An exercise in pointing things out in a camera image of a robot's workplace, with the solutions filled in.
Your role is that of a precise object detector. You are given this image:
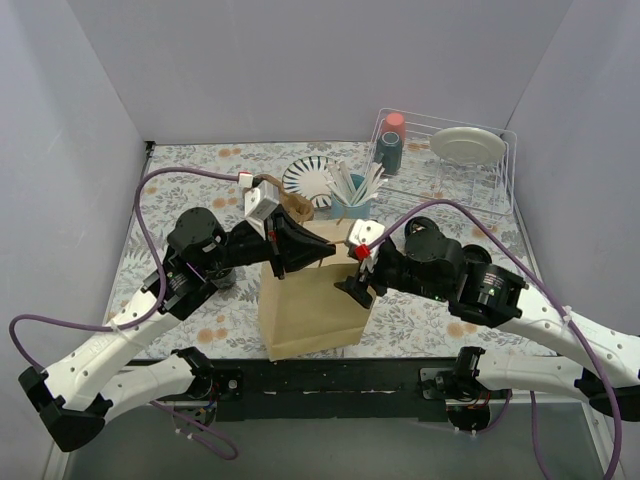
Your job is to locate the brown cardboard cup carrier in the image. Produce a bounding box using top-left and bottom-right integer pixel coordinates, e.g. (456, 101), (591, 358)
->
(257, 174), (315, 225)

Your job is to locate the brown paper bag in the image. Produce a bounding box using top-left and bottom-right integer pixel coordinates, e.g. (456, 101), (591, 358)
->
(258, 244), (372, 361)

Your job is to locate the black coffee cup lid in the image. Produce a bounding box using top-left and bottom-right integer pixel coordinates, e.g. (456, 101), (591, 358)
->
(404, 216), (440, 238)

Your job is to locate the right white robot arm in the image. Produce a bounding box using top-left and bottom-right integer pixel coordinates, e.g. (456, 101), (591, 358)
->
(336, 221), (639, 422)

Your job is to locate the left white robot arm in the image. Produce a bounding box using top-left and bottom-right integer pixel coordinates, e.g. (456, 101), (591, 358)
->
(18, 207), (336, 452)

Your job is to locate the stack of black lids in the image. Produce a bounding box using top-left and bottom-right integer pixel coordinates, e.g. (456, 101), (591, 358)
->
(463, 244), (492, 264)

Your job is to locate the blue straw holder cup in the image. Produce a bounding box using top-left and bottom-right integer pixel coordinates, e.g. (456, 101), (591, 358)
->
(329, 178), (372, 220)

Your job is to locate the blue striped plate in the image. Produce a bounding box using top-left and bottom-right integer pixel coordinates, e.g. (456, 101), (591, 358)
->
(281, 156), (333, 209)

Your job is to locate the dark teal cup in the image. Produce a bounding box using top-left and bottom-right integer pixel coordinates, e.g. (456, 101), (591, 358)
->
(374, 131), (403, 175)

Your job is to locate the cream white plate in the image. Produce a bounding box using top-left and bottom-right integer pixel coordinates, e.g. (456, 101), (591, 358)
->
(430, 127), (506, 165)

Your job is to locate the pink cup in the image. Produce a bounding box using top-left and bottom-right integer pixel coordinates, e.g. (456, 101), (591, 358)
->
(383, 112), (406, 142)

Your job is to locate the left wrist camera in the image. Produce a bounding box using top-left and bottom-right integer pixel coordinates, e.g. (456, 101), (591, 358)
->
(238, 172), (280, 239)

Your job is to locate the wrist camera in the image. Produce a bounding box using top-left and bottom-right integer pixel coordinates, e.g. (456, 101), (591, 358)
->
(238, 172), (280, 239)
(345, 219), (385, 265)

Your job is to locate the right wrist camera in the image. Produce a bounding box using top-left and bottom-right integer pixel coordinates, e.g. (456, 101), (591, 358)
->
(345, 219), (385, 265)

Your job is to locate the white wire dish rack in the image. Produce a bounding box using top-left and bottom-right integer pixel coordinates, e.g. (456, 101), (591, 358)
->
(367, 108), (517, 221)

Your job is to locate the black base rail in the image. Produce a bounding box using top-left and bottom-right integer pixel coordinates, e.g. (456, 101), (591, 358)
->
(198, 357), (486, 422)

